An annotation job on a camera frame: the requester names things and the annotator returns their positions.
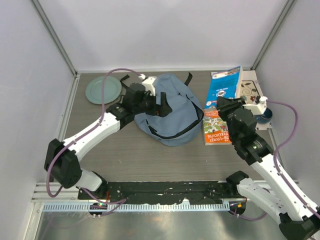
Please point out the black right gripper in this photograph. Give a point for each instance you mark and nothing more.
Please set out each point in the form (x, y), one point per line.
(225, 105)

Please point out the patterned white placemat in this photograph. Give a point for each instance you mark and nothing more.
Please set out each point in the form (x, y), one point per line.
(248, 75)

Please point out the light blue treehouse book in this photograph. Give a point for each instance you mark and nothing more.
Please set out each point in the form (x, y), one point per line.
(224, 84)

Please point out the dark blue ceramic mug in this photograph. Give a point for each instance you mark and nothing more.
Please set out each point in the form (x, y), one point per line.
(265, 117)

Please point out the pale green round plate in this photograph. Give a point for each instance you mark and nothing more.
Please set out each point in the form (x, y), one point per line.
(112, 89)

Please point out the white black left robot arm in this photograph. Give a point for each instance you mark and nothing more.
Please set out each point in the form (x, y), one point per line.
(63, 158)

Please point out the slotted white cable duct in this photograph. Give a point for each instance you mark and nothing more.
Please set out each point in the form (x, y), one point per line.
(88, 206)

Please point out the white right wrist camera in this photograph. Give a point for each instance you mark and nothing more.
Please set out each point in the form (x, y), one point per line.
(257, 108)

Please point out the orange treehouse book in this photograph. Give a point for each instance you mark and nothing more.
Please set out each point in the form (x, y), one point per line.
(214, 128)

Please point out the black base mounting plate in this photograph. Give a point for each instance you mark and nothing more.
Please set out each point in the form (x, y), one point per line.
(167, 192)

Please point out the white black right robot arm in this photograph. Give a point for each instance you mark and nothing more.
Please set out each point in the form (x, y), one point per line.
(297, 216)

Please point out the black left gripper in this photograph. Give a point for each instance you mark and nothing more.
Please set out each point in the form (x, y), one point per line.
(162, 110)

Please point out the floral square ceramic plate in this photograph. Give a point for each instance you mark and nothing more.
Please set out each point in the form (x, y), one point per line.
(248, 90)

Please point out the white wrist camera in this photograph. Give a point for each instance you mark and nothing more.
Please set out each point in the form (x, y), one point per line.
(257, 108)
(148, 83)

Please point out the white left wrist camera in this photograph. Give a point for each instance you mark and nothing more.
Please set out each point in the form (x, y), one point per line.
(148, 83)

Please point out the light blue student backpack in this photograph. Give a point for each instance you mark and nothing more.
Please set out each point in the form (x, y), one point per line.
(184, 121)

